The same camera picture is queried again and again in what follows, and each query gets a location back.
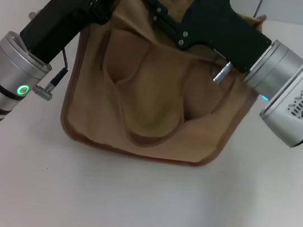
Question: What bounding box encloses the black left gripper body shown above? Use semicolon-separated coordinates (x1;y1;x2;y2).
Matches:
16;0;112;72

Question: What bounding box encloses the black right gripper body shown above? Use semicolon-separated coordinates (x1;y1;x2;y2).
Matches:
172;0;278;77

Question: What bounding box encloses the khaki canvas food bag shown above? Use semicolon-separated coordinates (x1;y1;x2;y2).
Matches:
56;0;271;175

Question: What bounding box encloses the right gripper cable with connector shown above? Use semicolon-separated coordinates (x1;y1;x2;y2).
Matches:
208;58;234;87

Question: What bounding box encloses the gripper cable with connector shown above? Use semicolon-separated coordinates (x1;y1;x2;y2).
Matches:
17;11;77;102
208;58;234;87

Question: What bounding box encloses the left gripper cable with connector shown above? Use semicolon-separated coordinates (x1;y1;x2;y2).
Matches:
17;11;77;102

